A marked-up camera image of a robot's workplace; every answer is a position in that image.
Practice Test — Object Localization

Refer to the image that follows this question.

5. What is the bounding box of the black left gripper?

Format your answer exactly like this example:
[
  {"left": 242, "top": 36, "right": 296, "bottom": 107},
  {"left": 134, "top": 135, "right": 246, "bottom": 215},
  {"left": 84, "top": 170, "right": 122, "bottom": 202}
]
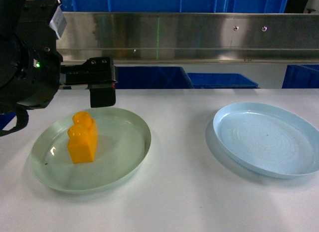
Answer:
[{"left": 15, "top": 0, "right": 118, "bottom": 109}]

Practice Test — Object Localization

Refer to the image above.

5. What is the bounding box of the yellow toy building block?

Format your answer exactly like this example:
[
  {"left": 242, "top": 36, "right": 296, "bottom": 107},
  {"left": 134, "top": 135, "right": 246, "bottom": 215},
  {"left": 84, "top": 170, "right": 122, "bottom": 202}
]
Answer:
[{"left": 67, "top": 111, "right": 98, "bottom": 164}]

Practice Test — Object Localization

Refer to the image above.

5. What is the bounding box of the large blue bin behind table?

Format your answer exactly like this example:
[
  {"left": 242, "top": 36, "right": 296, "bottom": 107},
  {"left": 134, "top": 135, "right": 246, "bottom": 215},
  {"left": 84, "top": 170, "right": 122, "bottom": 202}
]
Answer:
[{"left": 116, "top": 66, "right": 194, "bottom": 89}]

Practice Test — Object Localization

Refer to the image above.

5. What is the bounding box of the pale green plate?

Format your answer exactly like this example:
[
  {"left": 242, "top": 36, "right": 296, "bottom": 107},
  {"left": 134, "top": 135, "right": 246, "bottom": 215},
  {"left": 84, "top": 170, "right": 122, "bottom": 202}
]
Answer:
[{"left": 29, "top": 107, "right": 152, "bottom": 194}]

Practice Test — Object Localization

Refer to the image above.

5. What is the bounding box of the large blue bin top shelf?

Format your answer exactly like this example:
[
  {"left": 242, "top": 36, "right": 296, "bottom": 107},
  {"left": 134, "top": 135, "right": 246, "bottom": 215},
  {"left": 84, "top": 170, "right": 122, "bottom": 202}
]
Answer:
[{"left": 62, "top": 0, "right": 288, "bottom": 13}]

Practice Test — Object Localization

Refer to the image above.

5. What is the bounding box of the blue bin behind table right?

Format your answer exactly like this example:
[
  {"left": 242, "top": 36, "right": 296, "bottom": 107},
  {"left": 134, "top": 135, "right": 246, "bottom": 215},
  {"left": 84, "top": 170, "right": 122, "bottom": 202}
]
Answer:
[{"left": 188, "top": 73, "right": 258, "bottom": 89}]

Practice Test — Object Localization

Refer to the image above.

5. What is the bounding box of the pale blue plate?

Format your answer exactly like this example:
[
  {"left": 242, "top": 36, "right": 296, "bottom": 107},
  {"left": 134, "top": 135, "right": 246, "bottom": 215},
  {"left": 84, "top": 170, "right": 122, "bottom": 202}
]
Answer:
[{"left": 211, "top": 102, "right": 319, "bottom": 179}]

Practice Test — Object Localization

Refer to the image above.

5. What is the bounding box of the blue bin far right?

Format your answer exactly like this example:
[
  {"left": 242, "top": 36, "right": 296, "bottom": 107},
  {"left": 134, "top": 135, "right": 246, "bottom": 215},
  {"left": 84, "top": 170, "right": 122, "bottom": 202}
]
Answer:
[{"left": 282, "top": 65, "right": 319, "bottom": 89}]

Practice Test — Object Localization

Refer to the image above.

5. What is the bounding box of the stainless steel shelf rail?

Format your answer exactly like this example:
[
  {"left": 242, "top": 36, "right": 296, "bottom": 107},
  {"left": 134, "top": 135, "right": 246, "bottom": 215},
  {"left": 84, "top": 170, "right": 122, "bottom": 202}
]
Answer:
[{"left": 57, "top": 12, "right": 319, "bottom": 64}]

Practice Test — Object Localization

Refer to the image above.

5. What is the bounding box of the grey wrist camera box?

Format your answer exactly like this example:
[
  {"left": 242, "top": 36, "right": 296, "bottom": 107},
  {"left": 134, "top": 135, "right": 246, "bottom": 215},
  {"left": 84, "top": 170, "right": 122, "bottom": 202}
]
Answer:
[{"left": 49, "top": 6, "right": 67, "bottom": 39}]

